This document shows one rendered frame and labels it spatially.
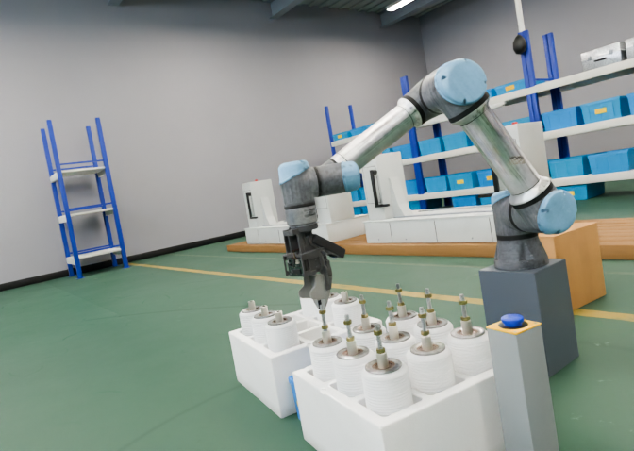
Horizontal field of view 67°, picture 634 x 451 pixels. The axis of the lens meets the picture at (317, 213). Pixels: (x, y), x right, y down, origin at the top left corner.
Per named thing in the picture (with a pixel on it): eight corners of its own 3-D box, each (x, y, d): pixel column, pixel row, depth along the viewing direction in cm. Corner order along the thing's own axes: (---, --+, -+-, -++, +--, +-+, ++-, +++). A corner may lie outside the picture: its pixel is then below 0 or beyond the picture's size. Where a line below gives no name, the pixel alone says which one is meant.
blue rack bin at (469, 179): (471, 186, 683) (469, 171, 682) (494, 183, 653) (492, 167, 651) (449, 191, 653) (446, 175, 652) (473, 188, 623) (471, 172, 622)
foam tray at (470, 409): (420, 387, 142) (410, 327, 141) (535, 439, 107) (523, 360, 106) (303, 439, 124) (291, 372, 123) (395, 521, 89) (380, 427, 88)
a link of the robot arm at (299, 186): (313, 158, 113) (278, 163, 111) (322, 204, 113) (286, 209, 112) (307, 160, 120) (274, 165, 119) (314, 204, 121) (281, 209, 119)
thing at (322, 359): (334, 401, 127) (322, 334, 126) (365, 406, 121) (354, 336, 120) (313, 419, 119) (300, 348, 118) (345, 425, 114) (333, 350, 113)
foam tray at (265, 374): (330, 347, 189) (323, 303, 188) (391, 374, 155) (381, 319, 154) (237, 380, 171) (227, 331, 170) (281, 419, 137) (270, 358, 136)
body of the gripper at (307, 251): (285, 278, 117) (276, 229, 116) (311, 270, 122) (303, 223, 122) (306, 279, 111) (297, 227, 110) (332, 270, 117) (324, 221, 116)
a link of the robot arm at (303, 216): (301, 206, 122) (323, 203, 116) (304, 224, 122) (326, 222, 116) (277, 210, 117) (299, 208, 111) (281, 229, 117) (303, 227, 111)
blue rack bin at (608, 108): (602, 122, 536) (600, 103, 535) (642, 114, 506) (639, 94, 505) (582, 125, 506) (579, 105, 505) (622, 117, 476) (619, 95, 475)
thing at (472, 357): (456, 419, 108) (443, 341, 107) (459, 399, 117) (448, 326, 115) (501, 421, 104) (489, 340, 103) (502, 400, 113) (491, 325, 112)
